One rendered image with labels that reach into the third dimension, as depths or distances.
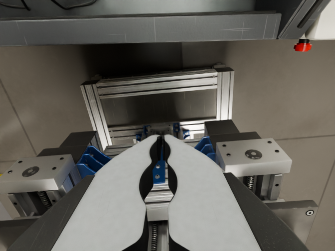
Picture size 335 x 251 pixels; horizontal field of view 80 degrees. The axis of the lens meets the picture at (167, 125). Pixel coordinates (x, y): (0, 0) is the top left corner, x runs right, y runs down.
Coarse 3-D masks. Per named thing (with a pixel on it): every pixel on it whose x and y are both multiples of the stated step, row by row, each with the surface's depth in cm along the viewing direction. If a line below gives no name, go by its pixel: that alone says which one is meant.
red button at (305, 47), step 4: (300, 40) 48; (304, 40) 47; (308, 40) 47; (296, 44) 49; (300, 44) 48; (304, 44) 47; (308, 44) 47; (296, 48) 48; (300, 48) 48; (304, 48) 47; (308, 48) 47
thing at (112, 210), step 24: (144, 144) 11; (120, 168) 9; (144, 168) 9; (96, 192) 8; (120, 192) 8; (144, 192) 9; (72, 216) 7; (96, 216) 7; (120, 216) 7; (144, 216) 7; (72, 240) 6; (96, 240) 6; (120, 240) 6; (144, 240) 7
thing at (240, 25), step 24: (0, 24) 33; (24, 24) 33; (48, 24) 33; (72, 24) 33; (96, 24) 33; (120, 24) 33; (144, 24) 33; (168, 24) 33; (192, 24) 33; (216, 24) 33; (240, 24) 33; (264, 24) 33
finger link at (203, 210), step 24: (168, 144) 11; (168, 168) 9; (192, 168) 9; (216, 168) 9; (192, 192) 8; (216, 192) 8; (168, 216) 7; (192, 216) 7; (216, 216) 7; (240, 216) 7; (168, 240) 7; (192, 240) 6; (216, 240) 6; (240, 240) 6
